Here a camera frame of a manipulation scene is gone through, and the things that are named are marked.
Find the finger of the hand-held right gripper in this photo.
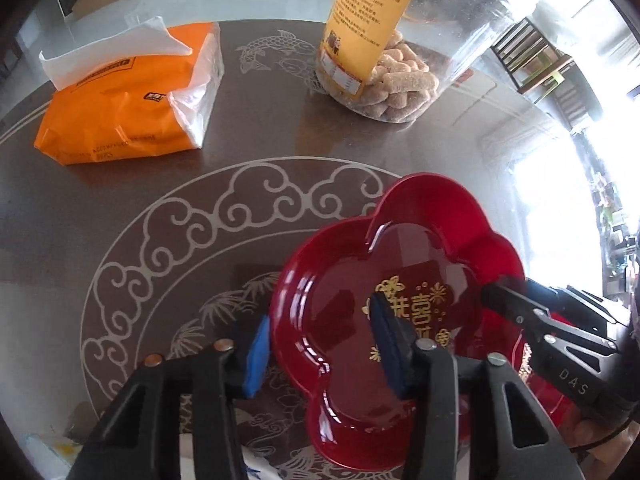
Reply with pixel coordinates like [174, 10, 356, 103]
[525, 280, 628, 343]
[482, 282, 623, 413]

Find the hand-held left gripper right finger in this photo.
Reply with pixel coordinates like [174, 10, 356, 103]
[370, 292, 573, 480]

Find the person's right hand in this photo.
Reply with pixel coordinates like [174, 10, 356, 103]
[559, 406, 632, 461]

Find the orange tissue pack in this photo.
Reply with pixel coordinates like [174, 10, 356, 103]
[34, 16, 224, 166]

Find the clear plastic biscuit jar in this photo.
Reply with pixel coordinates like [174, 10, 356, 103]
[314, 0, 541, 125]

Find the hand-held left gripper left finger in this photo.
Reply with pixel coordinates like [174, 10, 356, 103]
[67, 317, 273, 480]

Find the dark wooden crib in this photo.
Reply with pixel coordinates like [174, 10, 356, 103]
[491, 16, 576, 95]

